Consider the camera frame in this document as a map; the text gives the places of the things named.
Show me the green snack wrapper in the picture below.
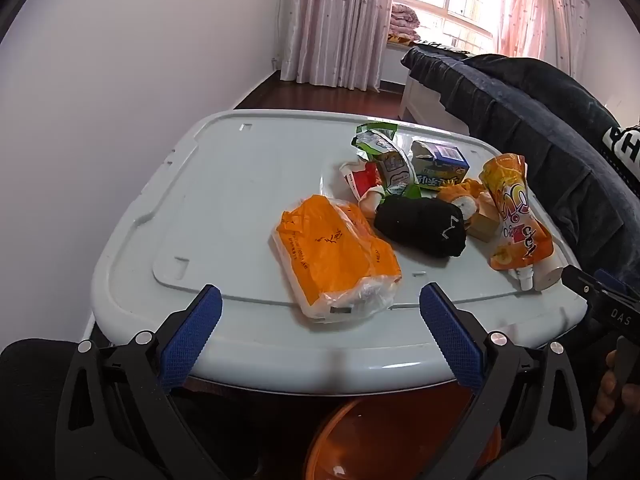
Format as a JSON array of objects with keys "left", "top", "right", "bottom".
[{"left": 350, "top": 122, "right": 423, "bottom": 201}]

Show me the pink dotted curtain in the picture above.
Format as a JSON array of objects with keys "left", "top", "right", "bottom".
[
  {"left": 277, "top": 0, "right": 396, "bottom": 92},
  {"left": 497, "top": 0, "right": 591, "bottom": 81}
]

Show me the white plastic storage lid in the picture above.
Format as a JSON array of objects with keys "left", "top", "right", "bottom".
[{"left": 90, "top": 109, "right": 588, "bottom": 398}]

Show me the folded pink quilt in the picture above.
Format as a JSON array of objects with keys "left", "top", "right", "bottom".
[{"left": 390, "top": 2, "right": 422, "bottom": 36}]

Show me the white bed frame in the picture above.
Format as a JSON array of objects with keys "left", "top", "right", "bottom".
[{"left": 398, "top": 72, "right": 471, "bottom": 133}]

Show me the orange plastic bin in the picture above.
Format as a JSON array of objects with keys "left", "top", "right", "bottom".
[{"left": 302, "top": 385, "right": 503, "bottom": 480}]

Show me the orange tissue packet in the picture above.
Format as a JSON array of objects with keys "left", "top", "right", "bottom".
[{"left": 272, "top": 194, "right": 403, "bottom": 322}]

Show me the blue drink carton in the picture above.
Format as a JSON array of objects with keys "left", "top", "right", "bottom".
[{"left": 410, "top": 139, "right": 471, "bottom": 191}]

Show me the black white-lettered cushion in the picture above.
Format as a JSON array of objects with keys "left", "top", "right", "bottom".
[{"left": 530, "top": 57, "right": 640, "bottom": 186}]

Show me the orange white plush toy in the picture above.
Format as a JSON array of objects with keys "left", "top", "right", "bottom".
[{"left": 437, "top": 179, "right": 488, "bottom": 223}]

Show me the person's right hand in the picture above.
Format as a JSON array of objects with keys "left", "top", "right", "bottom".
[{"left": 591, "top": 350, "right": 623, "bottom": 430}]

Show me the orange spouted drink pouch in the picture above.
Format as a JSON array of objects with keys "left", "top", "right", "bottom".
[{"left": 479, "top": 153, "right": 556, "bottom": 291}]

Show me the black sock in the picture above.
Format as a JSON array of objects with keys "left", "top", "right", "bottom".
[{"left": 374, "top": 197, "right": 468, "bottom": 259}]

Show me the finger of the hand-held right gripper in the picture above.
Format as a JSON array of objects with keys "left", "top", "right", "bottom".
[
  {"left": 560, "top": 265, "right": 605, "bottom": 307},
  {"left": 594, "top": 268, "right": 632, "bottom": 295}
]

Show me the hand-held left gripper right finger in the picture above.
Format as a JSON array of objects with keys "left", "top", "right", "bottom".
[{"left": 419, "top": 282, "right": 589, "bottom": 480}]

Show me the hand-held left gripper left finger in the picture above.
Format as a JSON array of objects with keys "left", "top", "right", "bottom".
[{"left": 55, "top": 284, "right": 236, "bottom": 480}]

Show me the window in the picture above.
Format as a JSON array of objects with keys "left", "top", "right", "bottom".
[{"left": 392, "top": 0, "right": 506, "bottom": 53}]

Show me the dark grey bed blanket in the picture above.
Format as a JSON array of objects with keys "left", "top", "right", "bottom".
[{"left": 400, "top": 45, "right": 640, "bottom": 291}]

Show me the red white wrapper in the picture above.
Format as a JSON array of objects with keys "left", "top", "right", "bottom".
[{"left": 340, "top": 160, "right": 388, "bottom": 218}]

